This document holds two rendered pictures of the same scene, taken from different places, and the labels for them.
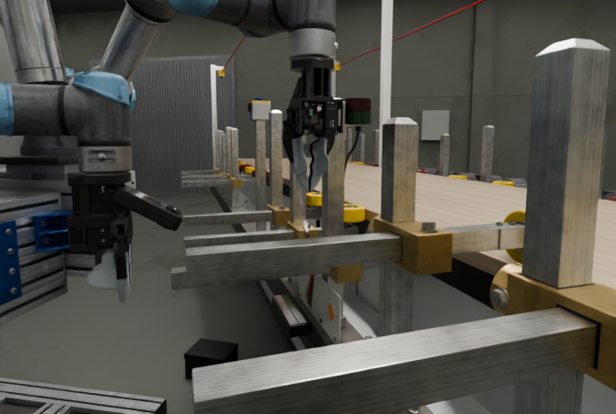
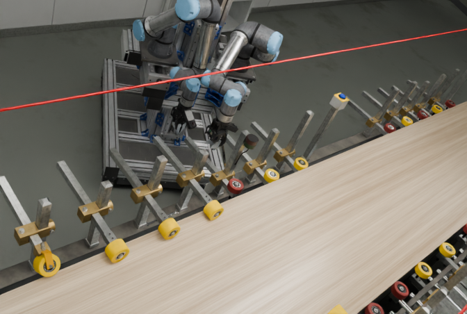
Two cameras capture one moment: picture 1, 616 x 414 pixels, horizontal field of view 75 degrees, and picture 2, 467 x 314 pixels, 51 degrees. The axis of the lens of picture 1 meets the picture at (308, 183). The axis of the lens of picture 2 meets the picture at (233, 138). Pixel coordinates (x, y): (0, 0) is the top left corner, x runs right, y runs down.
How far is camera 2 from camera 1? 2.16 m
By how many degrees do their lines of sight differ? 56
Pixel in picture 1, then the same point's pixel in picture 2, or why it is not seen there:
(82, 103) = (183, 85)
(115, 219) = (180, 115)
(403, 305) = (186, 189)
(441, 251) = (181, 181)
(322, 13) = (222, 110)
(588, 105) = (156, 166)
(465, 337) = (129, 171)
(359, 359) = (120, 161)
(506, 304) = not seen: hidden behind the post
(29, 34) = (198, 53)
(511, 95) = not seen: outside the picture
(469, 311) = not seen: hidden behind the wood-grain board
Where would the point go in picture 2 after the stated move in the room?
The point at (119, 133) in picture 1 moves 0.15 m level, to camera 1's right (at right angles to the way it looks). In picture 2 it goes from (187, 97) to (197, 116)
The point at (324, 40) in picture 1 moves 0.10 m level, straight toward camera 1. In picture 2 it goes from (221, 117) to (201, 116)
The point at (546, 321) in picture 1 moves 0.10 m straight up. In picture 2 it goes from (137, 182) to (142, 167)
